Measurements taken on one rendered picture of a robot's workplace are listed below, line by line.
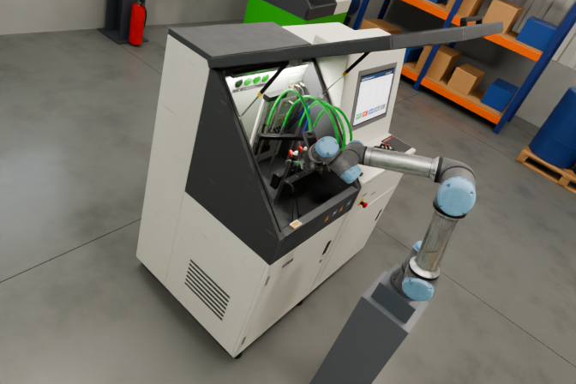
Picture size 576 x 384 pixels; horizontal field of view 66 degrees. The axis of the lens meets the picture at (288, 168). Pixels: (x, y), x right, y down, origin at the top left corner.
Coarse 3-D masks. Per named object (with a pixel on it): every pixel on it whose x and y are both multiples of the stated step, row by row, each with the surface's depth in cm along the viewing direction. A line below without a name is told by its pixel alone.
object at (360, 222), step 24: (336, 72) 224; (336, 96) 228; (384, 120) 281; (360, 192) 238; (384, 192) 283; (360, 216) 268; (336, 240) 257; (360, 240) 309; (336, 264) 293; (312, 288) 280
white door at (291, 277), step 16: (336, 224) 237; (320, 240) 230; (288, 256) 204; (304, 256) 225; (320, 256) 249; (272, 272) 199; (288, 272) 218; (304, 272) 242; (272, 288) 213; (288, 288) 235; (304, 288) 263; (272, 304) 229; (288, 304) 255; (256, 320) 223; (272, 320) 247
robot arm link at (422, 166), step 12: (348, 144) 172; (360, 144) 171; (360, 156) 167; (372, 156) 165; (384, 156) 164; (396, 156) 163; (408, 156) 162; (420, 156) 163; (384, 168) 166; (396, 168) 164; (408, 168) 162; (420, 168) 160; (432, 168) 159; (444, 168) 156; (468, 168) 152; (432, 180) 161
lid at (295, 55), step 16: (480, 16) 150; (416, 32) 187; (432, 32) 127; (448, 32) 127; (464, 32) 128; (480, 32) 140; (496, 32) 155; (288, 48) 153; (304, 48) 146; (320, 48) 142; (336, 48) 139; (352, 48) 135; (368, 48) 132; (384, 48) 129; (400, 48) 128; (208, 64) 176; (224, 64) 171; (240, 64) 166
